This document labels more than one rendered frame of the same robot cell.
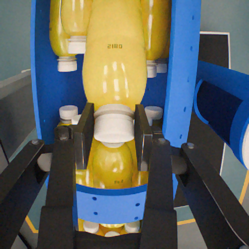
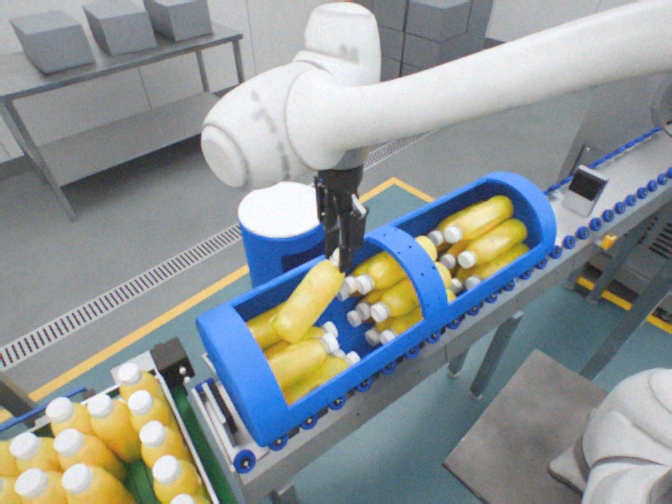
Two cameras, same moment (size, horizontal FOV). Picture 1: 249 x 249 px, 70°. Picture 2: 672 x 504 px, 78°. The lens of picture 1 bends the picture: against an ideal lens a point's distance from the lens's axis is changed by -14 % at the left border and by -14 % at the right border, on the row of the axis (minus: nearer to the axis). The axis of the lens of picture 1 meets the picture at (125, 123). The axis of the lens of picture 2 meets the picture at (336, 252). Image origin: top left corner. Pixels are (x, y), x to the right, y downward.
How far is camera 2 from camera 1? 66 cm
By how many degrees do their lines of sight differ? 34
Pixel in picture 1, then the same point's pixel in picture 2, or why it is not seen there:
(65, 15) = (313, 354)
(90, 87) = (333, 276)
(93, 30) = (310, 304)
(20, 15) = not seen: outside the picture
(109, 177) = (387, 262)
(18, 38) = not seen: outside the picture
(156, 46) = not seen: hidden behind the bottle
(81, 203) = (410, 257)
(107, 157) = (376, 272)
